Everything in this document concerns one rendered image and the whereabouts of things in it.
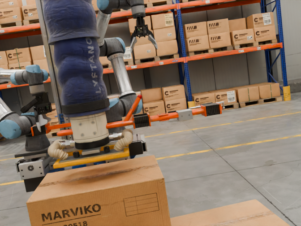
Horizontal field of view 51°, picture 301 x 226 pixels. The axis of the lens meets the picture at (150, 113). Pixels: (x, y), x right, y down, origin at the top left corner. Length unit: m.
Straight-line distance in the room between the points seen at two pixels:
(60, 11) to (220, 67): 9.05
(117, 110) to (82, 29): 0.69
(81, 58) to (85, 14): 0.19
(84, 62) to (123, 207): 0.66
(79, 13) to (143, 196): 0.84
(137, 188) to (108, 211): 0.16
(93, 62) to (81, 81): 0.11
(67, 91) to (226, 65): 9.11
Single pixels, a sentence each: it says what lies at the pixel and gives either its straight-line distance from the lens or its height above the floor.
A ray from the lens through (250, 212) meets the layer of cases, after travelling 1.95.
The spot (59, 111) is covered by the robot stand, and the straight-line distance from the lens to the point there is 2.19.
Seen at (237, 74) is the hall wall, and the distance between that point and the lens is 10.47.
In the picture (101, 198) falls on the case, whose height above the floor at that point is 0.90.
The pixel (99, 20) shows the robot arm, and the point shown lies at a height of 1.74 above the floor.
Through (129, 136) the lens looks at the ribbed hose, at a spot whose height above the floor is 1.13.
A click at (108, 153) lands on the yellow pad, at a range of 1.45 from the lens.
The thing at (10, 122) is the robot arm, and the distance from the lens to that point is 1.95.
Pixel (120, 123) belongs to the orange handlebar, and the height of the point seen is 1.19.
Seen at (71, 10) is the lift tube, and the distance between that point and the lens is 1.45.
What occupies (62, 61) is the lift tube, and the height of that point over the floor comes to 1.51.
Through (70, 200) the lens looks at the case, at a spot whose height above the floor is 0.92.
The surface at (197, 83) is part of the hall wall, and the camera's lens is 10.12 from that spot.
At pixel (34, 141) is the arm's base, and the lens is 2.06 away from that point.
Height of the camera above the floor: 1.42
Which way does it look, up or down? 8 degrees down
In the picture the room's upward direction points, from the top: 9 degrees counter-clockwise
